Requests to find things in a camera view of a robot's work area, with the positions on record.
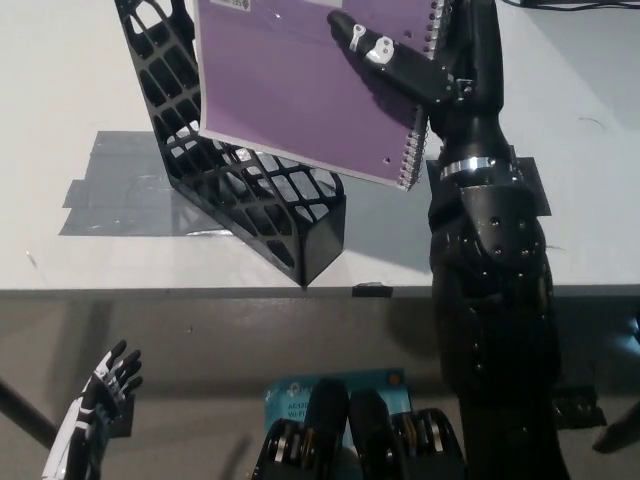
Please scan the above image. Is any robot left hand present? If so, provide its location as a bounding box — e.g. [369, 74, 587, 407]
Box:
[41, 339, 145, 480]

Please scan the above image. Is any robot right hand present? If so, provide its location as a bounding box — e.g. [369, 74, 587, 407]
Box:
[326, 0, 513, 172]

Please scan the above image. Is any purple spiral notebook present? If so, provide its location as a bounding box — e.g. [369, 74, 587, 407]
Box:
[192, 0, 454, 194]

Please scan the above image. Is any black lattice magazine stand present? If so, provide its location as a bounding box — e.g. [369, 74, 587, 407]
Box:
[113, 0, 348, 290]

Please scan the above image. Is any black table leg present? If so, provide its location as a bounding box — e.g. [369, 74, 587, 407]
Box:
[0, 377, 59, 451]
[591, 393, 640, 454]

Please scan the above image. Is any square black tape patch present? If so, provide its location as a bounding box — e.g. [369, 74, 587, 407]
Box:
[424, 156, 552, 217]

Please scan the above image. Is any teal router box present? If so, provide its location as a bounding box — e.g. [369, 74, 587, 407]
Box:
[263, 368, 414, 436]

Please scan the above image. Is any large grey tape patch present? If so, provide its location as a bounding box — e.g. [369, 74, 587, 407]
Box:
[58, 130, 346, 239]

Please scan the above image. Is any black device with cable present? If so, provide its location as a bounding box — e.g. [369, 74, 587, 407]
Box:
[499, 0, 640, 9]

